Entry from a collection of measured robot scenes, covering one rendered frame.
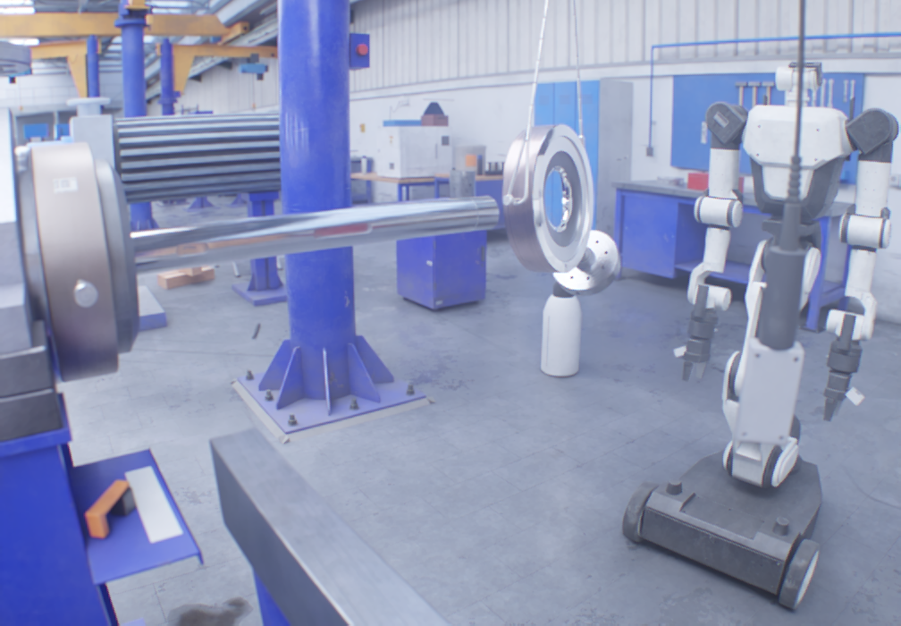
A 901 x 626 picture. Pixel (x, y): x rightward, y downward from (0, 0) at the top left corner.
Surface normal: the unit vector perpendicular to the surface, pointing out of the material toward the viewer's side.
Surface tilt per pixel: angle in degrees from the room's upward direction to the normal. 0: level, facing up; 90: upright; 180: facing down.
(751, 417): 90
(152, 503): 0
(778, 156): 90
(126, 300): 104
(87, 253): 78
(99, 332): 114
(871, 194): 90
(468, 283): 90
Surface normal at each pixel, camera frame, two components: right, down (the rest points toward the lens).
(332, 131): 0.69, 0.18
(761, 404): -0.34, 0.23
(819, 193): -0.02, 0.37
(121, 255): 0.59, 0.02
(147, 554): 0.00, -0.97
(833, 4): -0.82, 0.14
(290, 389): 0.84, 0.13
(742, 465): -0.69, 0.43
